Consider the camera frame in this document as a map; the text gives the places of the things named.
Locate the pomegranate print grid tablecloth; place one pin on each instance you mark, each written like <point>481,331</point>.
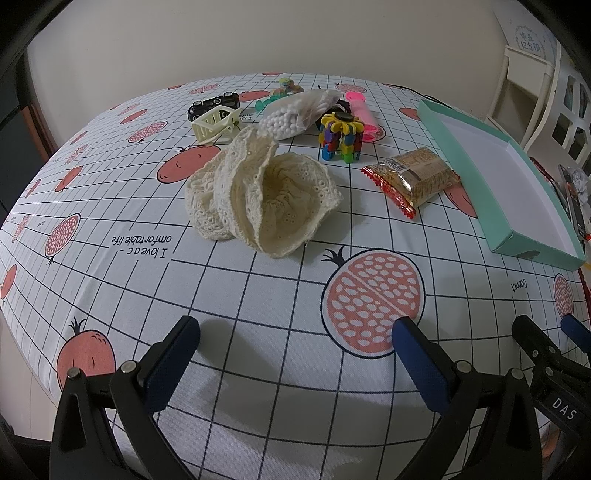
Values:
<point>277,300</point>

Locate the black toy car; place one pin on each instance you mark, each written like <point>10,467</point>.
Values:
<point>212,104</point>

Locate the red zigzag edged packet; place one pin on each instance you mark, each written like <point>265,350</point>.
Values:
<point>572,203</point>

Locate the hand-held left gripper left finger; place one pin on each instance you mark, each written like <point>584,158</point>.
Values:
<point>171,369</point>

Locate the bag of cotton swabs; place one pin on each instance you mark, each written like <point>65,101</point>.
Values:
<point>295,115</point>

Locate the clear snack packet red edges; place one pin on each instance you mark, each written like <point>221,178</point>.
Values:
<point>415,177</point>

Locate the teal mermaid toy figure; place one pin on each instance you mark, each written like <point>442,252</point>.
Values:
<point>286,87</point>

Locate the teal cardboard box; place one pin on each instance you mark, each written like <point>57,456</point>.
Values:
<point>508,184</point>

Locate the pink plastic toy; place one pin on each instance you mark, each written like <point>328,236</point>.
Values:
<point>364,115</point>

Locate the cream lace hat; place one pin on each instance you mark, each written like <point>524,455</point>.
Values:
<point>281,198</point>

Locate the white printed booklet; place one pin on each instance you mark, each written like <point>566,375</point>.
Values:
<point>531,37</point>

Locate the white shelf unit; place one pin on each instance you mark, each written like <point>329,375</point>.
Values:
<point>526,87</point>

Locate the black toy figure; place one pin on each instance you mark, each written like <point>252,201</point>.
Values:
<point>342,105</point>

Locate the cream hair claw clip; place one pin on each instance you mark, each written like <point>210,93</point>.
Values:
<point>214,124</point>

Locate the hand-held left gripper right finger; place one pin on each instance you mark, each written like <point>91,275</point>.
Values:
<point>422,369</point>

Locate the colourful block toy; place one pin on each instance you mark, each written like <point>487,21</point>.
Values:
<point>341,134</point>

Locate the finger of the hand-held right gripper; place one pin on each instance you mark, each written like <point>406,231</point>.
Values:
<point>577,332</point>
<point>538,341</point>

